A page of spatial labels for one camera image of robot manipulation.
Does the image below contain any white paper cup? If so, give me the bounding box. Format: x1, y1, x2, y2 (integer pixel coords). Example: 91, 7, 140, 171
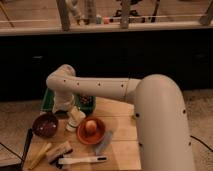
66, 106, 86, 132

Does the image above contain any dark brown bowl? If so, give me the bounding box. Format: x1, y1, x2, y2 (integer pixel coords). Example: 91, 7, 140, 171
32, 113, 59, 138

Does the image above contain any orange fruit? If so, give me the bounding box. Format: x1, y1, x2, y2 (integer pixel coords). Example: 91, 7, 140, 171
85, 120, 97, 135

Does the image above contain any orange plate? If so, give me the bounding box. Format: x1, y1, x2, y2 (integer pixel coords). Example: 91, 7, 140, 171
77, 117, 106, 145

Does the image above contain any black cable right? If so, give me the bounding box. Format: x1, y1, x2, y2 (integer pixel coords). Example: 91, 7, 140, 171
189, 134, 213, 153

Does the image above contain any wooden scrub brush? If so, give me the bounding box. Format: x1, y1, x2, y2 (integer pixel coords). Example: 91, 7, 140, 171
46, 141, 72, 163

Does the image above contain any green tray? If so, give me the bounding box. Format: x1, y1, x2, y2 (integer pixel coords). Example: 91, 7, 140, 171
41, 89, 96, 115

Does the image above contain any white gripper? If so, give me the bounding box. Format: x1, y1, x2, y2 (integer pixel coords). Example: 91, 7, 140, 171
52, 93, 75, 113

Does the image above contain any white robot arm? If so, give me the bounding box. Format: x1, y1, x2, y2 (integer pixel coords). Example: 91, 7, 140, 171
46, 64, 195, 171

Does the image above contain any wooden board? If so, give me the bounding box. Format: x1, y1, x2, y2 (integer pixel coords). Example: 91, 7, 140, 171
23, 98, 141, 171

